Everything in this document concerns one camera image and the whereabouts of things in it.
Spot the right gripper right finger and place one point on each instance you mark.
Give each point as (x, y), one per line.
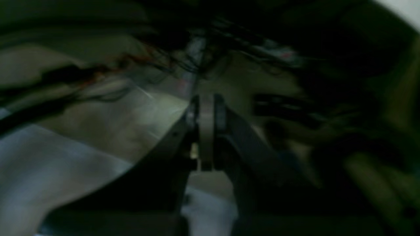
(275, 197)

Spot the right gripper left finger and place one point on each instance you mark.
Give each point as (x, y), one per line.
(147, 199)

